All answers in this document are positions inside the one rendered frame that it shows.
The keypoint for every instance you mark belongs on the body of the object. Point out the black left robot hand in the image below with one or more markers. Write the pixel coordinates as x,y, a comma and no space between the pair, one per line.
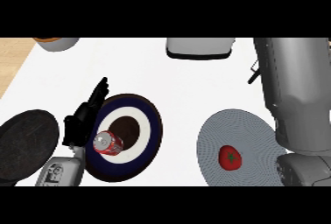
80,125

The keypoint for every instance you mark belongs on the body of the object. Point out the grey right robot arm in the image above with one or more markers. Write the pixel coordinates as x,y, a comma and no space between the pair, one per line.
297,96

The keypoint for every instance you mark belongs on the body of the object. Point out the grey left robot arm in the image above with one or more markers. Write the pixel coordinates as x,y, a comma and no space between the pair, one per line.
59,172

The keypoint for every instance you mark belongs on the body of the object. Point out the grey round placemat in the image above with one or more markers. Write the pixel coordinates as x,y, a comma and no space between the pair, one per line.
250,131

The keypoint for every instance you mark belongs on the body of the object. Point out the red soda can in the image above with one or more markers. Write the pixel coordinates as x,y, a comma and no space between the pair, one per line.
108,143

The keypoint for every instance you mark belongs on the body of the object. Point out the dark grey round pan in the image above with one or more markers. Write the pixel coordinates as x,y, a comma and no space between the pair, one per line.
25,143

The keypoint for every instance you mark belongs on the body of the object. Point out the navy white brown round plate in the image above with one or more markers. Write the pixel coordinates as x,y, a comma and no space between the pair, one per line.
142,137

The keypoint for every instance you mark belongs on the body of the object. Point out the white pot with orange rim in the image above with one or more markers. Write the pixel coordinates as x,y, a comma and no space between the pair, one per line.
58,44

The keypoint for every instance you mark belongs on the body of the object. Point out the red tomato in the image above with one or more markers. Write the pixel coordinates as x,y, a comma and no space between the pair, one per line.
229,157

